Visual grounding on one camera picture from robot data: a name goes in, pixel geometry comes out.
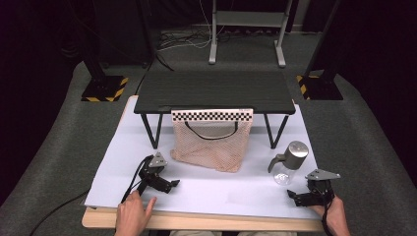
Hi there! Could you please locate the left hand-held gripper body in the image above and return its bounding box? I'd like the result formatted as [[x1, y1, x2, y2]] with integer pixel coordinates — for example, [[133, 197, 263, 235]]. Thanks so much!
[[138, 151, 168, 195]]

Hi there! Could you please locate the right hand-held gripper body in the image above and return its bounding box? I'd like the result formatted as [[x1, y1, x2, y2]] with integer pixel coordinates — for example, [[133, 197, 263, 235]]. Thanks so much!
[[305, 168, 342, 208]]

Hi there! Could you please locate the glass bottle with metal cap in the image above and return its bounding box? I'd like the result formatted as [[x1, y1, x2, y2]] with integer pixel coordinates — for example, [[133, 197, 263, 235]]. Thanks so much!
[[267, 140, 310, 187]]

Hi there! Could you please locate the pink mesh bag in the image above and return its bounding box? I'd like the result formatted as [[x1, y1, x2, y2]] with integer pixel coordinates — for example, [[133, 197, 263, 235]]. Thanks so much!
[[169, 108, 255, 174]]

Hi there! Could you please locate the person's right hand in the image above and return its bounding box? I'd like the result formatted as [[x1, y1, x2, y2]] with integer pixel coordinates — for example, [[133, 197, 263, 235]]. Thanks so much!
[[309, 195, 351, 236]]

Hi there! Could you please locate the person's left hand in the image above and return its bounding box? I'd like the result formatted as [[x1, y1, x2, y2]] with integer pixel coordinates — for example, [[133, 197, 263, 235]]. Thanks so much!
[[114, 190, 158, 236]]

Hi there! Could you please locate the white paper sheet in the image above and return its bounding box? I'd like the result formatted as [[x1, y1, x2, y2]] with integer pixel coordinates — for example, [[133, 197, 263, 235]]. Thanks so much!
[[84, 95, 322, 220]]

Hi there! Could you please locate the black stand with striped base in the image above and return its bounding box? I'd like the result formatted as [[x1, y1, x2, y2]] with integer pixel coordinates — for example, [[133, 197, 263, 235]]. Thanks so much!
[[295, 0, 344, 101], [64, 0, 130, 103]]

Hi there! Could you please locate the small black raised table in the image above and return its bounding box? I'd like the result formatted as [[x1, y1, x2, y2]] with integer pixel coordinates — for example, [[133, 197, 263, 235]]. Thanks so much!
[[133, 70, 297, 150]]

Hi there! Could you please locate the grey metal stand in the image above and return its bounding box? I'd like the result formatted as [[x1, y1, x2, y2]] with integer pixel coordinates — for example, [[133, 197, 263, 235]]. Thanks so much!
[[208, 0, 293, 69]]

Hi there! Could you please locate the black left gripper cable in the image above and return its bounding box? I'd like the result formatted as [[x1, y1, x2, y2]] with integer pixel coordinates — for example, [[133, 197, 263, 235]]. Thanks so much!
[[120, 154, 155, 205]]

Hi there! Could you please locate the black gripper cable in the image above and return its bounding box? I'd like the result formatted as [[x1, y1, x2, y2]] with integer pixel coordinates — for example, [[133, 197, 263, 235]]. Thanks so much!
[[321, 187, 336, 236], [120, 154, 155, 205]]

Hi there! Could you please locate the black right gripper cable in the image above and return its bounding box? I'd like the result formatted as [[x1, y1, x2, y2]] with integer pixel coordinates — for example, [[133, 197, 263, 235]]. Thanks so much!
[[321, 187, 336, 236]]

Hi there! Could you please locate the thin black cable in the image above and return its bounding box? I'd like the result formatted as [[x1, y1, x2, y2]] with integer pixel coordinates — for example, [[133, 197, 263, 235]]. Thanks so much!
[[29, 189, 91, 236]]

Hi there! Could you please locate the bundle of floor cables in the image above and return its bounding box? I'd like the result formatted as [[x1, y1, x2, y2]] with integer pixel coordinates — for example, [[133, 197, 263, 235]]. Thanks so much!
[[155, 0, 232, 72]]

